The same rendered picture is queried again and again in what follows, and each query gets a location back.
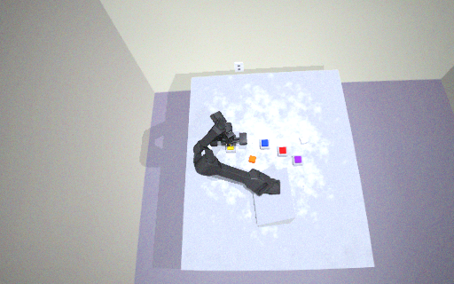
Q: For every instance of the red button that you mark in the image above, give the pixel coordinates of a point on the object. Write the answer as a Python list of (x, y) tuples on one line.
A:
[(282, 151)]

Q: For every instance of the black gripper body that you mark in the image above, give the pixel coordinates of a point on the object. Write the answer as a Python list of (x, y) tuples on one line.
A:
[(242, 140)]

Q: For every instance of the yellow button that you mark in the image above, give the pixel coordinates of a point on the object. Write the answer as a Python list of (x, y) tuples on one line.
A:
[(231, 149)]

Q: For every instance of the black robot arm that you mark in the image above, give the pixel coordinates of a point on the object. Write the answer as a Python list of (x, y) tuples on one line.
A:
[(208, 164)]

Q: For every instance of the blue button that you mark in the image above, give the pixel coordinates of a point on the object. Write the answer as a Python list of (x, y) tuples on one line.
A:
[(265, 144)]

